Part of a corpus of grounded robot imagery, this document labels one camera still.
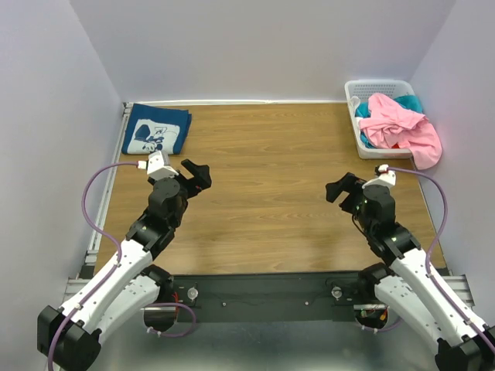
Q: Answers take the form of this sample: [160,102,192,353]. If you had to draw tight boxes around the pink t-shirt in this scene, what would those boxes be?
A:
[359,93,442,170]

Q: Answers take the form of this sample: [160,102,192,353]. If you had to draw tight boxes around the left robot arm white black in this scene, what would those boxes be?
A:
[37,155,212,370]

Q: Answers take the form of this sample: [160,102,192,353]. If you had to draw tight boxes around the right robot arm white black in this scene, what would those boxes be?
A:
[326,165,494,370]

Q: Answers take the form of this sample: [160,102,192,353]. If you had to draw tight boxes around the folded blue printed t-shirt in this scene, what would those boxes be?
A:
[121,104,192,155]

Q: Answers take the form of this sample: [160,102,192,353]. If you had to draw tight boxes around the white garment in basket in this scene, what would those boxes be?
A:
[348,96,361,115]

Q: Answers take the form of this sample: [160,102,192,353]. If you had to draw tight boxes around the white plastic basket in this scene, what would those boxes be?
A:
[343,79,426,161]

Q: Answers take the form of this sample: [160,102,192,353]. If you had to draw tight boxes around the teal t-shirt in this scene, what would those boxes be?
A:
[355,95,423,149]

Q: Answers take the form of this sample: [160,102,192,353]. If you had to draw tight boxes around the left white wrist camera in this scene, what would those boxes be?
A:
[137,151,179,181]

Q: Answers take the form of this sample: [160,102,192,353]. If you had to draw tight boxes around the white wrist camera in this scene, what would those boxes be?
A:
[137,151,179,181]
[373,164,397,189]

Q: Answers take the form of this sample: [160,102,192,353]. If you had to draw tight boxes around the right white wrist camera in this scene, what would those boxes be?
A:
[373,164,397,189]

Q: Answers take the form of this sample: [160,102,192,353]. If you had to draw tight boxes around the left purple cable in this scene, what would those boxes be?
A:
[46,161,149,371]

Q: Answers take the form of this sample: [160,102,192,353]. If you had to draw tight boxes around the purple cable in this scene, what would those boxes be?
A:
[386,166,495,351]
[46,161,149,371]

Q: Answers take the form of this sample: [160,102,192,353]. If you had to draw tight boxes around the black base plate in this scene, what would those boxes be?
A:
[144,271,391,330]

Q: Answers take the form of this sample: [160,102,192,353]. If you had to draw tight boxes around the aluminium frame rail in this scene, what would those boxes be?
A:
[62,102,133,301]

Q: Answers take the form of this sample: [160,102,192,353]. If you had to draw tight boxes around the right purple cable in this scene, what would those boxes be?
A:
[386,166,495,351]

